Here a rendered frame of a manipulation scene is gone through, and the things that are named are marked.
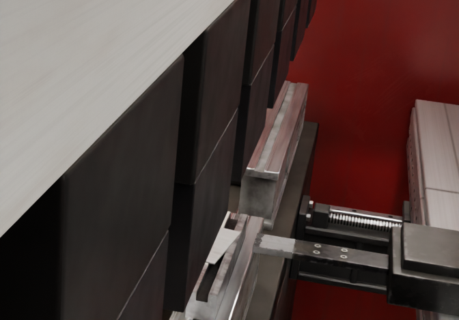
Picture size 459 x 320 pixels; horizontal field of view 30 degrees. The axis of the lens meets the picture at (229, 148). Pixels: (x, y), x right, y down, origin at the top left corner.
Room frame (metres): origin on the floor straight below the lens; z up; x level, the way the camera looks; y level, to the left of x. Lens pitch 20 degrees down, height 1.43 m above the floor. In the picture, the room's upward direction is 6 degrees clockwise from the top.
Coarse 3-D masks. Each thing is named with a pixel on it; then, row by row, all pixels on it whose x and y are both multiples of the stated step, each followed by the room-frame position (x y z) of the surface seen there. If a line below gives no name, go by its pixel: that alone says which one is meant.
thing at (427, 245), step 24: (264, 240) 0.86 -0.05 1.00; (288, 240) 0.87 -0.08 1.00; (408, 240) 0.84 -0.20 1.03; (432, 240) 0.85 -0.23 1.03; (456, 240) 0.85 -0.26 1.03; (336, 264) 0.83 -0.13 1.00; (360, 264) 0.83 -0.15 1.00; (384, 264) 0.84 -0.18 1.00; (408, 264) 0.79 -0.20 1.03; (432, 264) 0.79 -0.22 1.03; (456, 264) 0.80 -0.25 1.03; (408, 288) 0.78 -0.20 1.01; (432, 288) 0.78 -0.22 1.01; (456, 288) 0.78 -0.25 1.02; (456, 312) 0.78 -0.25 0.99
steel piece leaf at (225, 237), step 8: (224, 232) 0.88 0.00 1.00; (232, 232) 0.88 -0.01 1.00; (240, 232) 0.88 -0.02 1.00; (216, 240) 0.86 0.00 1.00; (224, 240) 0.86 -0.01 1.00; (232, 240) 0.86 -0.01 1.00; (216, 248) 0.84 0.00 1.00; (224, 248) 0.84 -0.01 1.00; (208, 256) 0.82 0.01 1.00; (216, 256) 0.82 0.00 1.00
